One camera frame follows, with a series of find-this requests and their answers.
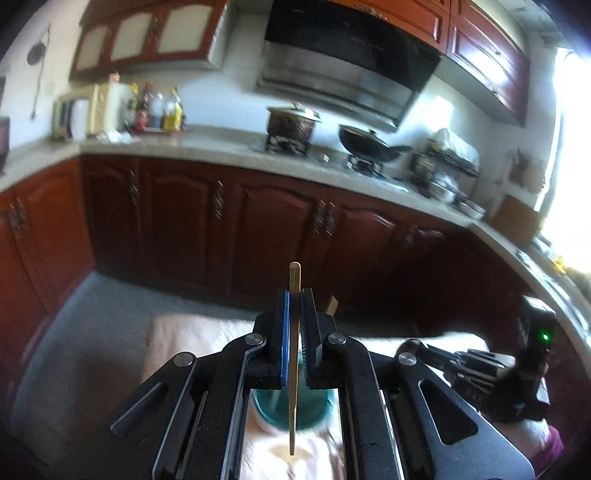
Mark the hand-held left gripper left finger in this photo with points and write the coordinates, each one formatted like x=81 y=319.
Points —
x=285 y=341

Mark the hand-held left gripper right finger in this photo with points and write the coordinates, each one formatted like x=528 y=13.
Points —
x=310 y=341

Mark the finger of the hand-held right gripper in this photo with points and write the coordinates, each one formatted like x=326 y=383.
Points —
x=443 y=355

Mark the wooden chopstick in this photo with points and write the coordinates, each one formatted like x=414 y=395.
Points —
x=294 y=277
x=333 y=305

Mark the teal and white cup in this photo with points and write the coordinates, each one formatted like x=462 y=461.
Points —
x=272 y=410

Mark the white fluffy towel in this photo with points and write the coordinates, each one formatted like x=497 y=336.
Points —
x=549 y=443

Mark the pinkish white embroidered cloth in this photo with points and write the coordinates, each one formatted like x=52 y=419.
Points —
x=194 y=332

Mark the wooden cutting board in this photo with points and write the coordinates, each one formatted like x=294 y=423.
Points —
x=515 y=219

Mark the red wooden base cabinets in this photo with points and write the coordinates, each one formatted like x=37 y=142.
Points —
x=184 y=221

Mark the white patterned pot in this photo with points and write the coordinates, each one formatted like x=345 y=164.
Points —
x=443 y=187

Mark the gas stove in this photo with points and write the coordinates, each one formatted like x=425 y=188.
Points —
x=323 y=154

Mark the round woven mat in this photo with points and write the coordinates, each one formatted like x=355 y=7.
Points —
x=537 y=175

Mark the black wok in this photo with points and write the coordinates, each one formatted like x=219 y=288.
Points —
x=369 y=143

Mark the white plastic bag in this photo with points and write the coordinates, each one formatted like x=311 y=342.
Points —
x=455 y=141

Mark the dark cooking pot with lid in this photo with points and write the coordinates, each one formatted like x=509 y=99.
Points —
x=293 y=124

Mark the bright window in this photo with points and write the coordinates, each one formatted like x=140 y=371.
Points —
x=570 y=161

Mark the red tray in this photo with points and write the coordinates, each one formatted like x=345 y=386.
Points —
x=159 y=130

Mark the yellow cooking oil bottle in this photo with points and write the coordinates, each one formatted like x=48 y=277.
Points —
x=173 y=110

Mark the clear bottle with dark liquid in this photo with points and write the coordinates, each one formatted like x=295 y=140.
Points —
x=157 y=108

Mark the white crumpled cloth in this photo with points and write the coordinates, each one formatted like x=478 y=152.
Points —
x=113 y=136

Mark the dark soy sauce bottle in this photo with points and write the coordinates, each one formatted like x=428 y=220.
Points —
x=132 y=104

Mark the black steel range hood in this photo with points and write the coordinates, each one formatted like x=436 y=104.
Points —
x=351 y=46

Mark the cream microwave oven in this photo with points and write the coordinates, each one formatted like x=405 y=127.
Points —
x=99 y=108

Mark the small can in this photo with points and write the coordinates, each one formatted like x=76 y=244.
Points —
x=113 y=76

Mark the dark kitchen appliance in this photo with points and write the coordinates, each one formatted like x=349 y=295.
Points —
x=3 y=143

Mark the wall-mounted chopstick holder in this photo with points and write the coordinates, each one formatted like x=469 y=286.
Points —
x=519 y=168

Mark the red wooden wall cabinet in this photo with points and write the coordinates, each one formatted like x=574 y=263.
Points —
x=489 y=60

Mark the wall cabinet with frosted panels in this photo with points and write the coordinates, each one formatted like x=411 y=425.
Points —
x=134 y=37

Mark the dark round wall hanging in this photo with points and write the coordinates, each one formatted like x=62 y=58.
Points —
x=36 y=53

